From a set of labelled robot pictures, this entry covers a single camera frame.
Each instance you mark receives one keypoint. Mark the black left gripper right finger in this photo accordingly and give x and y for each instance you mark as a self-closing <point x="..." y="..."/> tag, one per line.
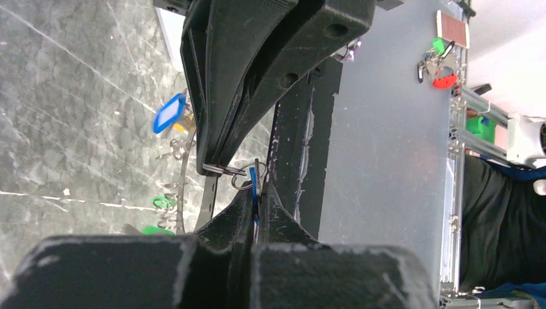
<point x="290" y="269"/>

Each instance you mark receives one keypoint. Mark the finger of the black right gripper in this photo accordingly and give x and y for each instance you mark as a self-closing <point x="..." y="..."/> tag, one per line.
<point x="220" y="41"/>
<point x="309" y="34"/>

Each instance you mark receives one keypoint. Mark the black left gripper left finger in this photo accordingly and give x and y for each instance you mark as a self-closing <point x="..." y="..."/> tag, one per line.
<point x="206" y="269"/>

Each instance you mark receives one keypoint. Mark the blue key tag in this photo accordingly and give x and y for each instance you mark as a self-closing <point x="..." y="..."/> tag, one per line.
<point x="254" y="177"/>
<point x="169" y="113"/>

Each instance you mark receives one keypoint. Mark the green key tag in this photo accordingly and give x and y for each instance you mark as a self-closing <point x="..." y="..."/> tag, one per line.
<point x="166" y="224"/>

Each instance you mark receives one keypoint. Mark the yellow key tag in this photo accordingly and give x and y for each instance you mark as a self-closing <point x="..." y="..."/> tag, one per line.
<point x="185" y="123"/>

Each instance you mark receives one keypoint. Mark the spare key bunch red tag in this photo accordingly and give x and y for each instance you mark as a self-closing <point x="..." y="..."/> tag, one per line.
<point x="439" y="65"/>

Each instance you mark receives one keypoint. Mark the small brown circuit board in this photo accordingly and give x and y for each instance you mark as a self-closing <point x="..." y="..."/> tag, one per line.
<point x="452" y="30"/>

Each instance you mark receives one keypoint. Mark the green plastic block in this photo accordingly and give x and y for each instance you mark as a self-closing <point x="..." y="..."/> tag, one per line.
<point x="482" y="127"/>

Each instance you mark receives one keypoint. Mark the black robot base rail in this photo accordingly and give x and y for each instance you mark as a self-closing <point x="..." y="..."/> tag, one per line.
<point x="298" y="157"/>

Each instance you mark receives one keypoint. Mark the aluminium frame rail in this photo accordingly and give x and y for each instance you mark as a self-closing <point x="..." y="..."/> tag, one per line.
<point x="502" y="247"/>

